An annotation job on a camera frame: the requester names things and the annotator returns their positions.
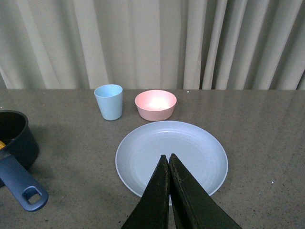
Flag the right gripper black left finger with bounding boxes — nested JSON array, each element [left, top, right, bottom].
[[122, 155, 171, 229]]

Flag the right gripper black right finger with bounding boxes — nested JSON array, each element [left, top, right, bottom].
[[169, 154, 240, 229]]

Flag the yellow corn cob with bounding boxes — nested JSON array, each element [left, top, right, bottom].
[[0, 141, 6, 149]]

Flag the dark blue pot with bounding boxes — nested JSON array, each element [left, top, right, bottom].
[[0, 110, 49, 212]]

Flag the light blue plate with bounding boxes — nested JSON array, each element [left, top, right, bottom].
[[115, 121, 228, 197]]

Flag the pink bowl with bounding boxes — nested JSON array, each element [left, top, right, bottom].
[[134, 90, 177, 122]]

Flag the light blue cup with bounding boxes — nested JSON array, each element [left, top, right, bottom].
[[94, 84, 123, 121]]

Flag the white curtain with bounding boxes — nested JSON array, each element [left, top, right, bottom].
[[0, 0, 305, 90]]

